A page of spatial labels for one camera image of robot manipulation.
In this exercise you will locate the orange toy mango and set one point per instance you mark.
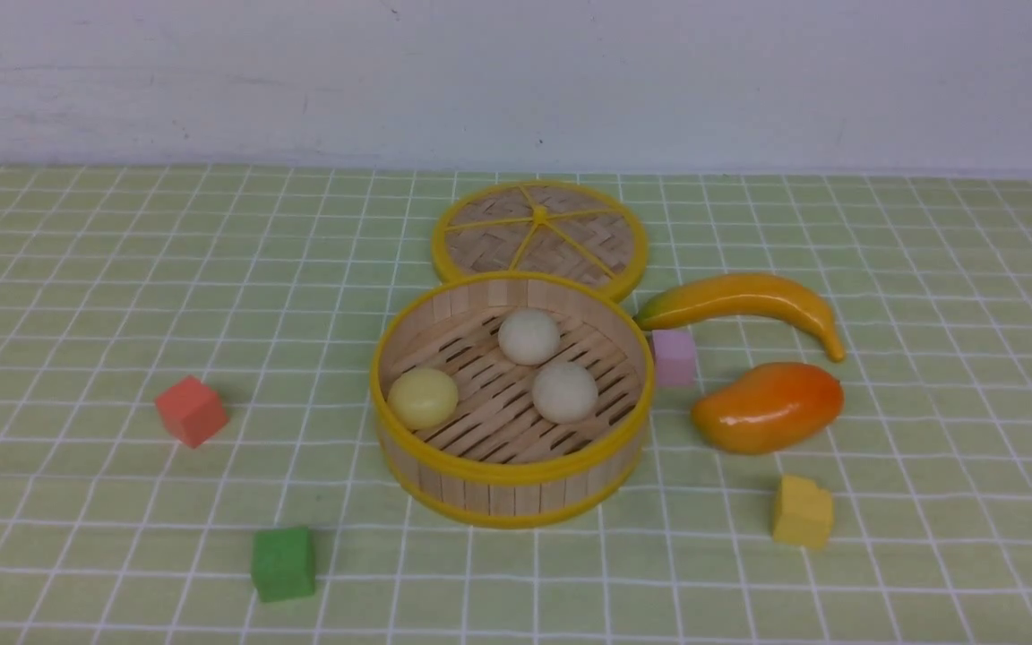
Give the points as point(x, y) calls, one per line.
point(769, 408)

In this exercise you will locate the red foam cube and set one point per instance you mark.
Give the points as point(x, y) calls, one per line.
point(191, 411)

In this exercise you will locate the yellow toy banana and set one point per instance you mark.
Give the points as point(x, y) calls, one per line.
point(754, 294)

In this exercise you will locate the bamboo steamer lid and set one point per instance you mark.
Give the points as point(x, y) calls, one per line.
point(544, 226)

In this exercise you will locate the green checkered tablecloth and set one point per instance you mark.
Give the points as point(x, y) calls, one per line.
point(271, 285)

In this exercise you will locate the white bun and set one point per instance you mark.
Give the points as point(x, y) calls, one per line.
point(564, 393)
point(529, 337)

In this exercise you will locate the yellow foam cube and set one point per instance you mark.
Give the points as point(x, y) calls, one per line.
point(803, 513)

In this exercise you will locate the pink foam cube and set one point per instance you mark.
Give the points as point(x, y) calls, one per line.
point(675, 358)

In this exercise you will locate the yellow bun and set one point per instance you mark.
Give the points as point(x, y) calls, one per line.
point(423, 398)

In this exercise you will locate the bamboo steamer tray yellow rim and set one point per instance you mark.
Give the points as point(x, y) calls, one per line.
point(497, 463)

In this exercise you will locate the green foam cube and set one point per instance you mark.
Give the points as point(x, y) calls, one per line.
point(283, 565)

